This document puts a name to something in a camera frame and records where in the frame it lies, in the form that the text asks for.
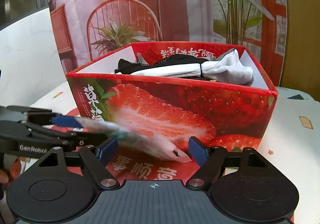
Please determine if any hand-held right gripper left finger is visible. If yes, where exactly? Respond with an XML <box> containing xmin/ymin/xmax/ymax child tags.
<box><xmin>37</xmin><ymin>137</ymin><xmax>119</xmax><ymax>189</ymax></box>

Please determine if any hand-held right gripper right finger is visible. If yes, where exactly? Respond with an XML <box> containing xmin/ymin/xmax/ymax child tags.
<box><xmin>186</xmin><ymin>136</ymin><xmax>269</xmax><ymax>189</ymax></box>

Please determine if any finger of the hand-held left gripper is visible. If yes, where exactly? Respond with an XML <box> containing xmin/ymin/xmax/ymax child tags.
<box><xmin>24</xmin><ymin>125</ymin><xmax>111</xmax><ymax>151</ymax></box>
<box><xmin>6</xmin><ymin>105</ymin><xmax>84</xmax><ymax>129</ymax></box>

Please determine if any white patterned sock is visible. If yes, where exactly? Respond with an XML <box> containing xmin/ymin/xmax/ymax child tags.
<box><xmin>74</xmin><ymin>116</ymin><xmax>193</xmax><ymax>163</ymax></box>

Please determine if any red strawberry print cardboard box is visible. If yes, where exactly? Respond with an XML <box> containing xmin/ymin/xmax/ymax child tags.
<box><xmin>66</xmin><ymin>42</ymin><xmax>279</xmax><ymax>156</ymax></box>

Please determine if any white sock bundle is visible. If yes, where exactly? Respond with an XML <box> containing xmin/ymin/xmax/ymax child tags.
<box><xmin>130</xmin><ymin>52</ymin><xmax>254</xmax><ymax>85</ymax></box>

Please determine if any black cloth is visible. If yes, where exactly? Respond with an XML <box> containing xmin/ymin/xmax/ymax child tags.
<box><xmin>114</xmin><ymin>54</ymin><xmax>216</xmax><ymax>75</ymax></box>

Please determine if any person's left hand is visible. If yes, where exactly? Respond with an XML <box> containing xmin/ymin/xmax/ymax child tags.
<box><xmin>0</xmin><ymin>156</ymin><xmax>24</xmax><ymax>184</ymax></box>

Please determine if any printed cartoon tablecloth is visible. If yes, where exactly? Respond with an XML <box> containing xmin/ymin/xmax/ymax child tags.
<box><xmin>25</xmin><ymin>86</ymin><xmax>320</xmax><ymax>224</ymax></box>

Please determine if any printed room scene backdrop cloth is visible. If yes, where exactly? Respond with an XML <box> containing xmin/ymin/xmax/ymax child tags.
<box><xmin>46</xmin><ymin>0</ymin><xmax>288</xmax><ymax>87</ymax></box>

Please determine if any wooden panel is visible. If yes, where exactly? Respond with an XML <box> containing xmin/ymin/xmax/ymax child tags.
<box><xmin>279</xmin><ymin>0</ymin><xmax>320</xmax><ymax>102</ymax></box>

